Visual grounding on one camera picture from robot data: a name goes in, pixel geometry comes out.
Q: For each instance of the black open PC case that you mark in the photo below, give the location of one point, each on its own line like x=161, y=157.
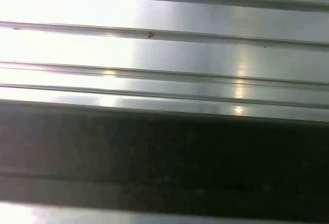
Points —
x=180, y=152

